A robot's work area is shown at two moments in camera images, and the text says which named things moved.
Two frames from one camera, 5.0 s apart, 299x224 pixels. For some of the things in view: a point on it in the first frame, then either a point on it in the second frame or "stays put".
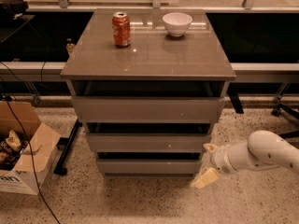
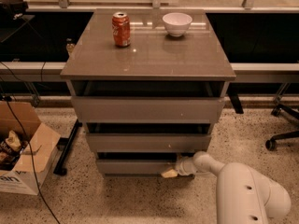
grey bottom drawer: x=149 y=166 stays put
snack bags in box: x=10 y=149 stays put
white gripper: x=221 y=161 -> x=181 y=168
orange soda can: x=121 y=29 stays put
